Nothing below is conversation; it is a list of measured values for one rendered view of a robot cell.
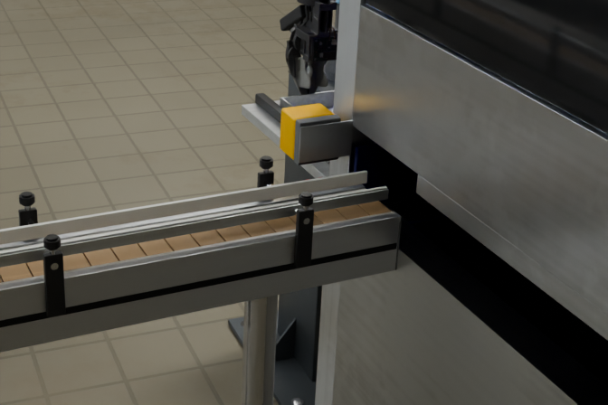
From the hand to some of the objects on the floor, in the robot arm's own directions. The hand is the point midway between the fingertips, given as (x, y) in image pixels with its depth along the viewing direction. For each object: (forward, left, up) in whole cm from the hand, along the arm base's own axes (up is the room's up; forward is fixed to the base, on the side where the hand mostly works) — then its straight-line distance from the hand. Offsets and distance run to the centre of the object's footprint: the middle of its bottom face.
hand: (305, 91), depth 215 cm
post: (+38, -7, -92) cm, 99 cm away
